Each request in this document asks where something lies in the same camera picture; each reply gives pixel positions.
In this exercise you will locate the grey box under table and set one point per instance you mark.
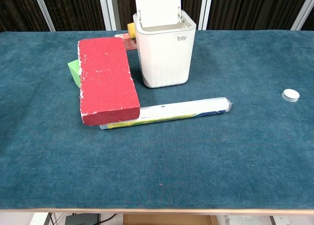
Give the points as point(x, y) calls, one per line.
point(82, 219)

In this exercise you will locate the red foam brick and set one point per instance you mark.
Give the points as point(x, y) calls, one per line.
point(105, 77)

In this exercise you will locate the white plastic bin lid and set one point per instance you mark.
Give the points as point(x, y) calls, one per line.
point(158, 7)

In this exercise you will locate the blue table cloth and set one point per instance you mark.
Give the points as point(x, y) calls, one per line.
point(196, 149)

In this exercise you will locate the red and white carton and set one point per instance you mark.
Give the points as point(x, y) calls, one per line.
point(128, 42)

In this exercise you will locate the rolled plastic bag tube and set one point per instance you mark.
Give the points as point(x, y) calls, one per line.
point(181, 109)

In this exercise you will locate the yellow sponge block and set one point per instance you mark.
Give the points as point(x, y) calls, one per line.
point(131, 30)

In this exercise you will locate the small white round cap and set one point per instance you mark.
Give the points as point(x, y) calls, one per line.
point(290, 94)

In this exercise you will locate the brown cardboard box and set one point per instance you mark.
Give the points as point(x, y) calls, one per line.
point(166, 220)

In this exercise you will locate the white trash bin lid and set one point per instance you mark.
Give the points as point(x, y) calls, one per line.
point(164, 53)

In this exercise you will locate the green foam block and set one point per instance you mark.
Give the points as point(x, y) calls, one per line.
point(74, 71)

